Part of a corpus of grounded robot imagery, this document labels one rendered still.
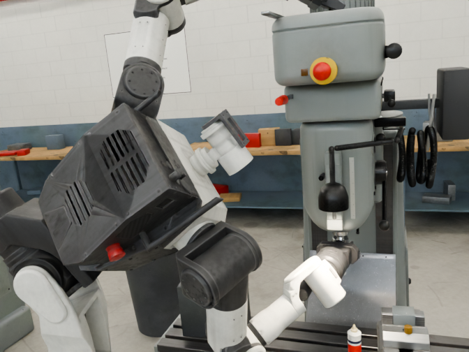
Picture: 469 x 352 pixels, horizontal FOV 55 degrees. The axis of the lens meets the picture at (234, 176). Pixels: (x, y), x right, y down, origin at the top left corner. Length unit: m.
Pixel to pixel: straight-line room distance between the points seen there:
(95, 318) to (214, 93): 4.87
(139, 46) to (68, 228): 0.46
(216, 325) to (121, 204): 0.35
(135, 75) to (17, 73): 6.57
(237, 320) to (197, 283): 0.17
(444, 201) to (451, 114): 3.66
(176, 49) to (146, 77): 5.05
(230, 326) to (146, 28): 0.71
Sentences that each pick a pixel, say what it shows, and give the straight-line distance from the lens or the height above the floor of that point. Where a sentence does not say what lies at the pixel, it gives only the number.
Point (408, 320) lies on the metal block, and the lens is 1.47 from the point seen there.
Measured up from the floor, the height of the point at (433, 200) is 0.26.
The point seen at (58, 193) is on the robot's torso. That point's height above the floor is 1.57.
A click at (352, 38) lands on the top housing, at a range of 1.07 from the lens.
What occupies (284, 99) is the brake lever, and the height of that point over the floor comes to 1.70.
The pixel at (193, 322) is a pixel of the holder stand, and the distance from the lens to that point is 1.61.
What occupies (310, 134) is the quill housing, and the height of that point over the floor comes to 1.59.
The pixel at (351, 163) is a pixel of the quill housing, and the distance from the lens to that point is 1.23.
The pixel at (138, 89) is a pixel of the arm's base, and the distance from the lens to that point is 1.01.
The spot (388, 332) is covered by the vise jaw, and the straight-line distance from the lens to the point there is 1.44.
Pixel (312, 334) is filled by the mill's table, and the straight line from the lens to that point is 1.61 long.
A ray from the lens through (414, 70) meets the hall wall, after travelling 5.49.
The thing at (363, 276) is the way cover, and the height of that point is 0.98.
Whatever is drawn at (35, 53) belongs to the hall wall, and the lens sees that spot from 7.31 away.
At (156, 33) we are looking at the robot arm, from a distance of 1.15.
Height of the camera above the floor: 1.78
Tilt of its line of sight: 13 degrees down
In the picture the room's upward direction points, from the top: 5 degrees counter-clockwise
